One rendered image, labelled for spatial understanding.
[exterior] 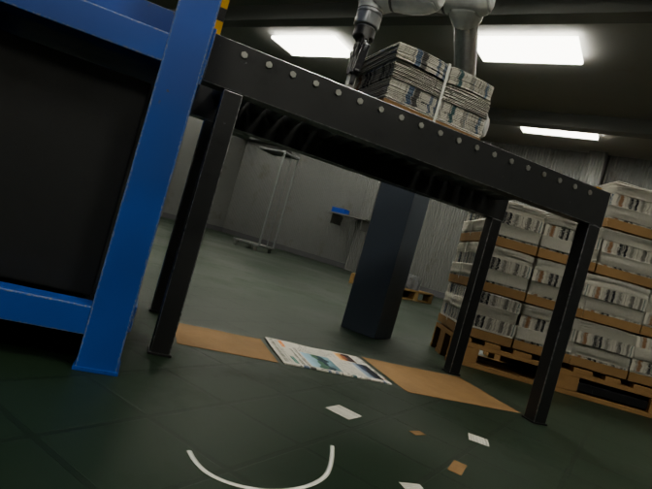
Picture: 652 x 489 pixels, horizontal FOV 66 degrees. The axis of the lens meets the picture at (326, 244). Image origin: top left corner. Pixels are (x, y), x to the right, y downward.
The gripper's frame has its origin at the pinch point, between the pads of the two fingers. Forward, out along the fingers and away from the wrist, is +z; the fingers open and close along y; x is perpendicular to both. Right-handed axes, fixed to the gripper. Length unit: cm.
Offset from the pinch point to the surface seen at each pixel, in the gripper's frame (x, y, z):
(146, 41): 60, -57, 26
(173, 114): 52, -57, 38
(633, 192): -159, 19, -10
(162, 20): 60, -42, 17
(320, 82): 19.3, -37.2, 14.8
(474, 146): -31, -38, 16
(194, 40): 52, -57, 23
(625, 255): -164, 18, 20
